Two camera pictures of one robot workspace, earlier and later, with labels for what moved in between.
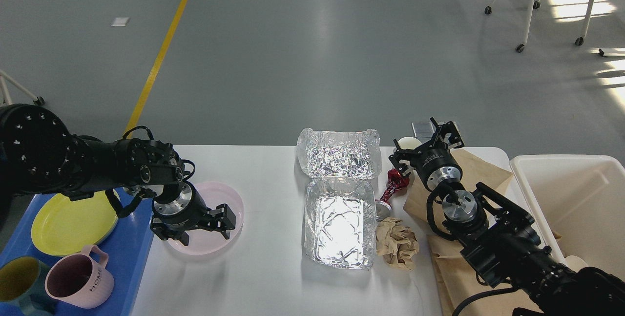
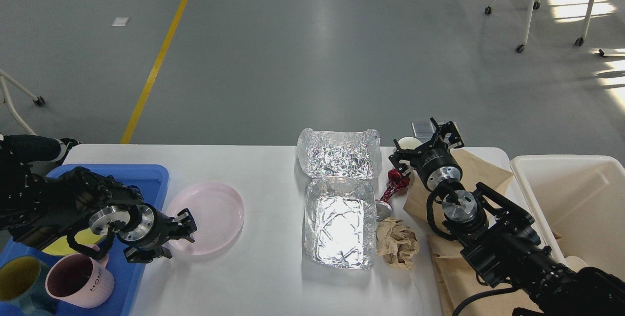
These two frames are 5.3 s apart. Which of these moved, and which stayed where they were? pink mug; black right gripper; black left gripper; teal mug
Moved: black left gripper
Stayed: teal mug; pink mug; black right gripper
